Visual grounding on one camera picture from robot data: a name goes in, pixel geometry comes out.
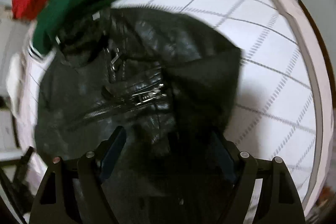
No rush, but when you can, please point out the black leather jacket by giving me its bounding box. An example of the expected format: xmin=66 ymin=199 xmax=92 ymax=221
xmin=34 ymin=8 xmax=241 ymax=223

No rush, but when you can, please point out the white checked bed sheet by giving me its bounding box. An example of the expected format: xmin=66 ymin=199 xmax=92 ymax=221
xmin=4 ymin=0 xmax=334 ymax=217

